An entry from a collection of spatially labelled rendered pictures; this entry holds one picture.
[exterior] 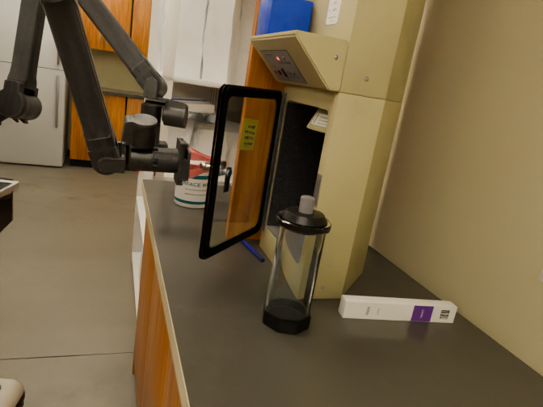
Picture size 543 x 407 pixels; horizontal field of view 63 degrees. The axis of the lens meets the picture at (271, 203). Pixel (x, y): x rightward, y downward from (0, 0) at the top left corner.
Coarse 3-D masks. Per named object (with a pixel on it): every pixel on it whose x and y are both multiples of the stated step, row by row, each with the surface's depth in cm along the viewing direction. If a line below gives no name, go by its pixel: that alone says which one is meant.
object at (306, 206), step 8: (304, 200) 84; (312, 200) 84; (288, 208) 86; (296, 208) 87; (304, 208) 84; (312, 208) 84; (288, 216) 83; (296, 216) 82; (304, 216) 82; (312, 216) 83; (320, 216) 84; (304, 224) 82; (312, 224) 82; (320, 224) 83
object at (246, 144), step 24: (216, 120) 93; (240, 120) 101; (264, 120) 112; (240, 144) 104; (264, 144) 116; (240, 168) 107; (264, 168) 120; (240, 192) 110; (216, 216) 102; (240, 216) 114; (216, 240) 105
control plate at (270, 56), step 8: (264, 56) 110; (272, 56) 104; (280, 56) 99; (288, 56) 95; (272, 64) 109; (280, 64) 103; (288, 64) 98; (288, 72) 102; (296, 72) 98; (288, 80) 107; (296, 80) 102; (304, 80) 97
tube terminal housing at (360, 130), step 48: (384, 0) 87; (384, 48) 90; (288, 96) 116; (336, 96) 91; (384, 96) 93; (336, 144) 93; (384, 144) 104; (336, 192) 97; (336, 240) 100; (336, 288) 105
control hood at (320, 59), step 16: (288, 32) 87; (304, 32) 84; (256, 48) 112; (272, 48) 101; (288, 48) 92; (304, 48) 85; (320, 48) 86; (336, 48) 87; (304, 64) 90; (320, 64) 87; (336, 64) 88; (320, 80) 89; (336, 80) 89
